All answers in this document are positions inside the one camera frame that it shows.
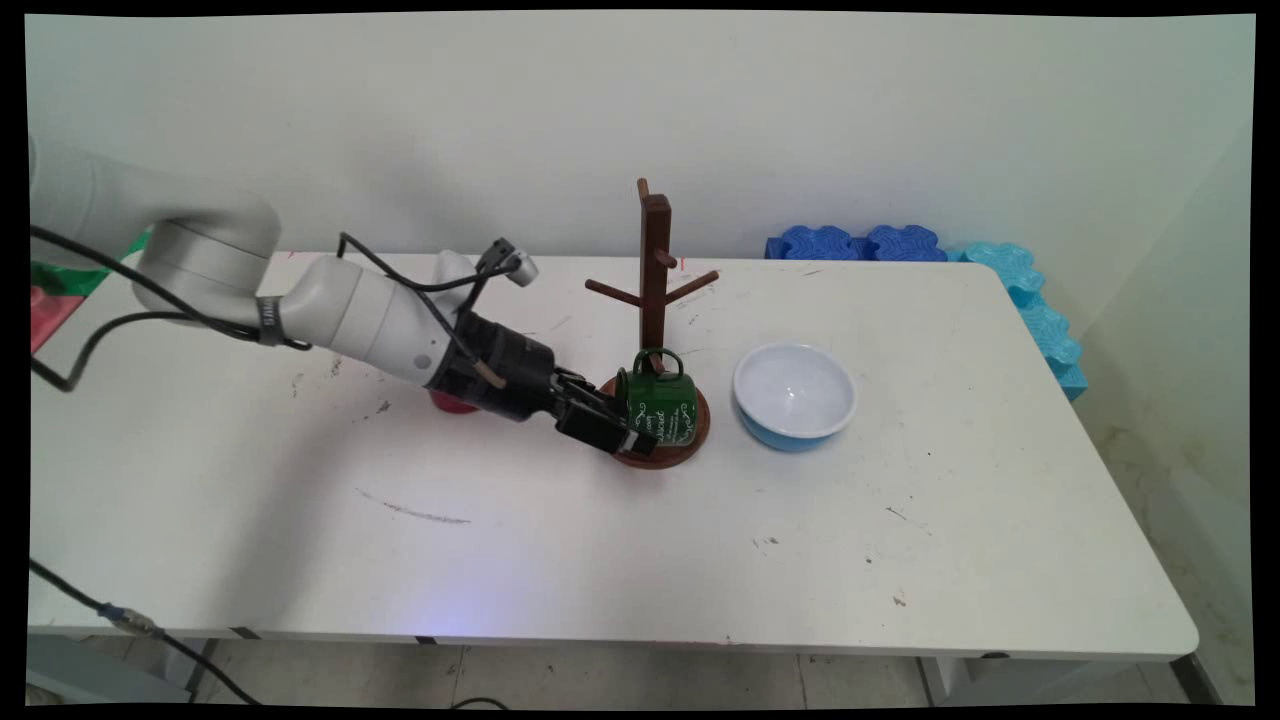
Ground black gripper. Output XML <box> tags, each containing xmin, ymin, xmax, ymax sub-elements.
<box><xmin>428</xmin><ymin>312</ymin><xmax>657</xmax><ymax>459</ymax></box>

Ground green enamel mug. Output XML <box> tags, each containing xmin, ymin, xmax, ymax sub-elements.
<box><xmin>613</xmin><ymin>347</ymin><xmax>700</xmax><ymax>449</ymax></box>

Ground dark wooden mug tree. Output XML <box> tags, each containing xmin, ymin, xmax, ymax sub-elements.
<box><xmin>584</xmin><ymin>178</ymin><xmax>721</xmax><ymax>470</ymax></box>

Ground light blue bowl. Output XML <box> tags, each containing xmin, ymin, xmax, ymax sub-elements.
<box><xmin>733</xmin><ymin>342</ymin><xmax>858</xmax><ymax>453</ymax></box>

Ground dark blue foam block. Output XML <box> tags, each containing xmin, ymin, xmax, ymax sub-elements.
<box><xmin>864</xmin><ymin>225</ymin><xmax>949</xmax><ymax>263</ymax></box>
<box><xmin>765</xmin><ymin>225</ymin><xmax>869</xmax><ymax>262</ymax></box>

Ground grey metal table leg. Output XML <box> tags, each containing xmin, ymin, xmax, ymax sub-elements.
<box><xmin>1168</xmin><ymin>652</ymin><xmax>1223</xmax><ymax>706</ymax></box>
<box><xmin>918</xmin><ymin>655</ymin><xmax>1006</xmax><ymax>707</ymax></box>

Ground blue foam mats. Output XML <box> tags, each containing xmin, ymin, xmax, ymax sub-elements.
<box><xmin>948</xmin><ymin>241</ymin><xmax>1089</xmax><ymax>402</ymax></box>

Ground green foam mat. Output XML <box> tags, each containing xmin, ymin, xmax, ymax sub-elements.
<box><xmin>30</xmin><ymin>230</ymin><xmax>153</xmax><ymax>297</ymax></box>

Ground red foam mat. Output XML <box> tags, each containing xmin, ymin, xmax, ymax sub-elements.
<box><xmin>30</xmin><ymin>284</ymin><xmax>83</xmax><ymax>354</ymax></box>

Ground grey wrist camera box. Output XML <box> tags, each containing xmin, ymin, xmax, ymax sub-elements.
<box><xmin>477</xmin><ymin>238</ymin><xmax>541</xmax><ymax>289</ymax></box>

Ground white camera bracket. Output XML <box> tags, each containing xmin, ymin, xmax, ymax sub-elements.
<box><xmin>432</xmin><ymin>250</ymin><xmax>479</xmax><ymax>313</ymax></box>

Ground black camera cable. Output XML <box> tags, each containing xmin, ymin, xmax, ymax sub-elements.
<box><xmin>338</xmin><ymin>232</ymin><xmax>501</xmax><ymax>373</ymax></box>

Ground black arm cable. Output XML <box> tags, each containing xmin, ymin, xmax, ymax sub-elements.
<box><xmin>30</xmin><ymin>225</ymin><xmax>313</xmax><ymax>393</ymax></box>

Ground black cable with connector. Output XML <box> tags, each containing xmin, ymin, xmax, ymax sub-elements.
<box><xmin>30</xmin><ymin>558</ymin><xmax>263</xmax><ymax>707</ymax></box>

